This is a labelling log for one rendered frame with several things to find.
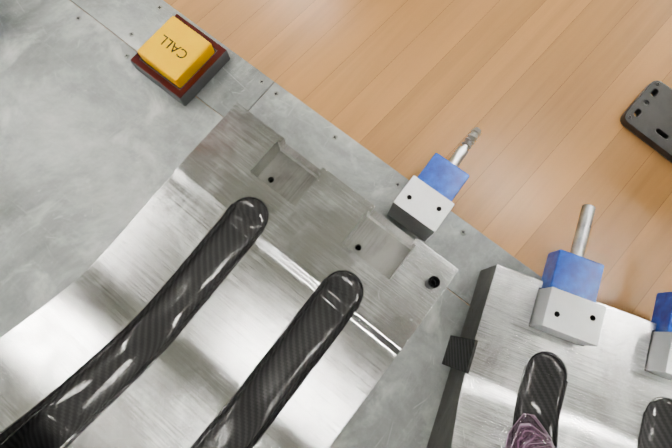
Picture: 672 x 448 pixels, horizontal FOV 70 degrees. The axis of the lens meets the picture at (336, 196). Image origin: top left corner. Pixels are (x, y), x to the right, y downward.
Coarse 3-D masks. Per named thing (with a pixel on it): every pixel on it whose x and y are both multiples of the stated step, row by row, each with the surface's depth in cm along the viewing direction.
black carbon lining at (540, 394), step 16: (544, 352) 44; (528, 368) 44; (544, 368) 44; (560, 368) 44; (528, 384) 44; (544, 384) 44; (560, 384) 44; (528, 400) 43; (544, 400) 43; (560, 400) 43; (656, 400) 43; (544, 416) 43; (656, 416) 43; (640, 432) 42; (656, 432) 43
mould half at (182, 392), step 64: (256, 128) 46; (192, 192) 45; (256, 192) 44; (320, 192) 44; (128, 256) 43; (256, 256) 43; (320, 256) 43; (64, 320) 40; (128, 320) 42; (192, 320) 42; (256, 320) 42; (384, 320) 41; (0, 384) 37; (192, 384) 40; (320, 384) 41
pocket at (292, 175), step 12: (276, 144) 46; (264, 156) 45; (276, 156) 48; (288, 156) 48; (300, 156) 47; (264, 168) 48; (276, 168) 48; (288, 168) 48; (300, 168) 48; (312, 168) 46; (264, 180) 47; (276, 180) 47; (288, 180) 47; (300, 180) 47; (312, 180) 47; (288, 192) 47; (300, 192) 47
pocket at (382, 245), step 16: (368, 224) 46; (384, 224) 45; (352, 240) 46; (368, 240) 46; (384, 240) 46; (400, 240) 45; (368, 256) 45; (384, 256) 46; (400, 256) 46; (384, 272) 45
